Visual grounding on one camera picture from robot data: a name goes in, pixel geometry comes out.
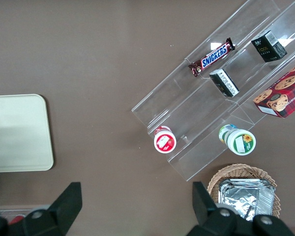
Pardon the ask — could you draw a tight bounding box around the red cola bottle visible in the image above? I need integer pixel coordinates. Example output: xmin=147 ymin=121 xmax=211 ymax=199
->
xmin=8 ymin=214 xmax=25 ymax=225

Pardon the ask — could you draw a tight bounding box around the white rectangular plastic tray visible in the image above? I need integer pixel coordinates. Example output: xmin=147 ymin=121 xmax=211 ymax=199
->
xmin=0 ymin=93 xmax=55 ymax=173

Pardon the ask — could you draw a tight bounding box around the small black barcode box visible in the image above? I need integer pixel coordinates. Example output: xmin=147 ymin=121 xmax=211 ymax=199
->
xmin=209 ymin=68 xmax=240 ymax=98

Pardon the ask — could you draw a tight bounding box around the clear acrylic bottle rack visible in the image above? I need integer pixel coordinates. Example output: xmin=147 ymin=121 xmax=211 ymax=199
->
xmin=0 ymin=208 xmax=50 ymax=226

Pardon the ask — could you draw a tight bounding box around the clear acrylic stepped display stand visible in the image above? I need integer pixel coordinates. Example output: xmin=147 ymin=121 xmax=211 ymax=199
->
xmin=131 ymin=0 xmax=295 ymax=182

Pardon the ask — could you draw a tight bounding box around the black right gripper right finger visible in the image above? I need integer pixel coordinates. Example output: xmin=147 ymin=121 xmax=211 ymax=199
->
xmin=186 ymin=181 xmax=255 ymax=236

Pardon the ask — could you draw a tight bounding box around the green sunflower yogurt cup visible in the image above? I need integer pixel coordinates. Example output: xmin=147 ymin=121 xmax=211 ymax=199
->
xmin=218 ymin=124 xmax=257 ymax=155

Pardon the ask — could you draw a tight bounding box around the aluminium foil container stack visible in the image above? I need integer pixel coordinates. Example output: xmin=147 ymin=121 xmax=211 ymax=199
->
xmin=218 ymin=178 xmax=276 ymax=222

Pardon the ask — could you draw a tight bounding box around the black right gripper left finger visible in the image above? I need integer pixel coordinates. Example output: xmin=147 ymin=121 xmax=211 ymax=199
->
xmin=23 ymin=181 xmax=83 ymax=236

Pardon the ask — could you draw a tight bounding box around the red strawberry yogurt cup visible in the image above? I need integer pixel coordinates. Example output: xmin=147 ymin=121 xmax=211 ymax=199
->
xmin=153 ymin=125 xmax=177 ymax=154

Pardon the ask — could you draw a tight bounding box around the black box with gold print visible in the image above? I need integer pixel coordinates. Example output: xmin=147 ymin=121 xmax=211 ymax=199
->
xmin=251 ymin=30 xmax=288 ymax=63

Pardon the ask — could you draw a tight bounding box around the Snickers chocolate bar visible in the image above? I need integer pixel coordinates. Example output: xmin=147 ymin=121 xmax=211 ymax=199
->
xmin=188 ymin=37 xmax=236 ymax=78

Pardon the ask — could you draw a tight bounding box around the red chocolate chip cookie box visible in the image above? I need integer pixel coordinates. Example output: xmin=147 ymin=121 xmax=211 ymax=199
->
xmin=253 ymin=59 xmax=295 ymax=119

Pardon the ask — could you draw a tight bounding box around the tan wicker basket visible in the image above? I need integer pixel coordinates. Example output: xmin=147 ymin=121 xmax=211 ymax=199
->
xmin=207 ymin=164 xmax=281 ymax=219

